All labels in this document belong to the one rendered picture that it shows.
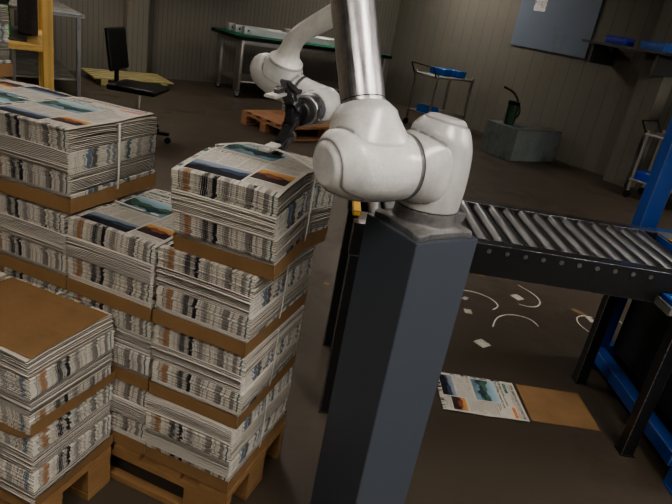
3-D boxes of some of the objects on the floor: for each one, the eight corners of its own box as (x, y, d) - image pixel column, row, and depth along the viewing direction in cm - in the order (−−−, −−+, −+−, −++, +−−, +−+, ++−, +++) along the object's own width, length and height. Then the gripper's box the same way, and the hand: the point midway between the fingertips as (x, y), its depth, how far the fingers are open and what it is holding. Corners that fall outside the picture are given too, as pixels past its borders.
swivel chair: (161, 132, 603) (167, 32, 567) (176, 148, 554) (182, 40, 518) (97, 128, 574) (98, 23, 537) (106, 145, 525) (108, 30, 488)
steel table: (55, 72, 813) (53, -10, 773) (84, 103, 667) (84, 4, 627) (-7, 67, 773) (-12, -20, 733) (9, 98, 627) (5, -8, 587)
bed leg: (322, 345, 278) (347, 209, 252) (323, 338, 283) (347, 205, 257) (334, 347, 278) (360, 211, 252) (334, 340, 283) (360, 207, 258)
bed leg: (575, 383, 284) (624, 254, 258) (570, 376, 289) (618, 249, 264) (586, 384, 284) (637, 256, 259) (582, 377, 290) (631, 251, 264)
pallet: (158, 80, 890) (158, 73, 886) (174, 90, 834) (174, 83, 830) (79, 74, 830) (79, 66, 826) (91, 84, 774) (91, 76, 770)
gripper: (321, 68, 159) (285, 75, 141) (309, 156, 170) (274, 174, 151) (296, 63, 162) (257, 69, 143) (286, 150, 172) (248, 166, 153)
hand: (268, 122), depth 148 cm, fingers open, 13 cm apart
